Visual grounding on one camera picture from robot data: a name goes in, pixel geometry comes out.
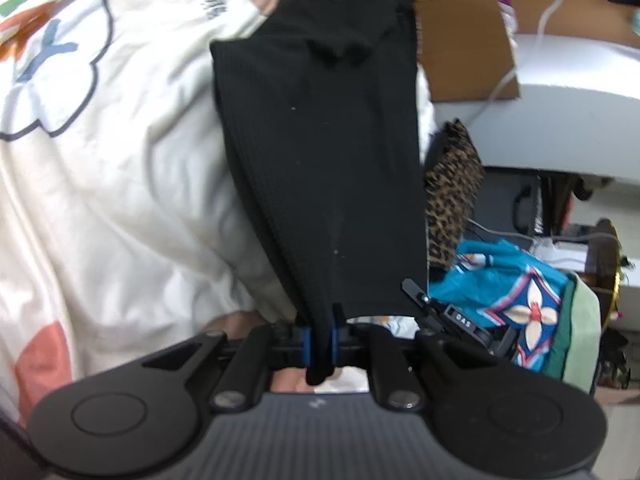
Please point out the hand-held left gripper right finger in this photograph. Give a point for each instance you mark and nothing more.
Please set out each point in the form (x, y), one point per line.
(334, 347)

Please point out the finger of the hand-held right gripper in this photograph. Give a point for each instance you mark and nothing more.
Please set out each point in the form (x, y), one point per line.
(417, 292)

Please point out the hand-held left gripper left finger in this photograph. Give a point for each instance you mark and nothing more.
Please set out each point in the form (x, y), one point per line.
(306, 347)

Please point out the black mesh garment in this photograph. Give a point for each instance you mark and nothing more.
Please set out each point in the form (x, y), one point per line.
(325, 160)

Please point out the teal floral printed cloth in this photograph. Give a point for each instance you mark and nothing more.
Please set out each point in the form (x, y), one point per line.
(500, 280)

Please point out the leopard print cloth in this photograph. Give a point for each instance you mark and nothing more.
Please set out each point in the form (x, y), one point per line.
(450, 195)

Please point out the green cloth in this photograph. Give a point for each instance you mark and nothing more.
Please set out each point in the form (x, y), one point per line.
(582, 335)

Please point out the black chair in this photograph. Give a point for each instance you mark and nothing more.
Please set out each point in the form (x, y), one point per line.
(522, 210)

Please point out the white desk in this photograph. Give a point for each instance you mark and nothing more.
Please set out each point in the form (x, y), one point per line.
(565, 110)

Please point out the cream cartoon printed blanket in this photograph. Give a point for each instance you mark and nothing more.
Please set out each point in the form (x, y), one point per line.
(125, 185)

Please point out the brown cardboard box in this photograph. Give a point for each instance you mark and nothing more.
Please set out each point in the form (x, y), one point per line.
(465, 45)

